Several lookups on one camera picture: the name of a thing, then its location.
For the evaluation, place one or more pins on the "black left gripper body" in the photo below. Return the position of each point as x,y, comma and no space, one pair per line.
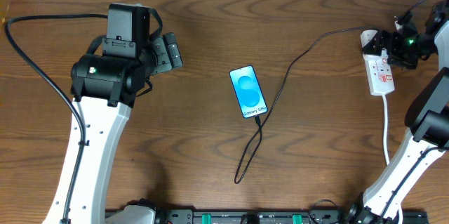
168,53

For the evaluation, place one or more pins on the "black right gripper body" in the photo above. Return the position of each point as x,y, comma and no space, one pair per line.
380,43

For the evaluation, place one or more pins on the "blue Galaxy smartphone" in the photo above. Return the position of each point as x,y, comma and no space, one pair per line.
248,92

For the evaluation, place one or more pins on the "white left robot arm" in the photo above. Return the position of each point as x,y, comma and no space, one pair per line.
106,80

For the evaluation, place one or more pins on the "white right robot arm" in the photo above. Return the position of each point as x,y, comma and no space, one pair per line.
426,137

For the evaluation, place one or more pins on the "white power strip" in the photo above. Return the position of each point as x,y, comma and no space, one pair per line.
379,74

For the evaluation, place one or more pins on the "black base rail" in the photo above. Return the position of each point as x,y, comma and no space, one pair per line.
186,216

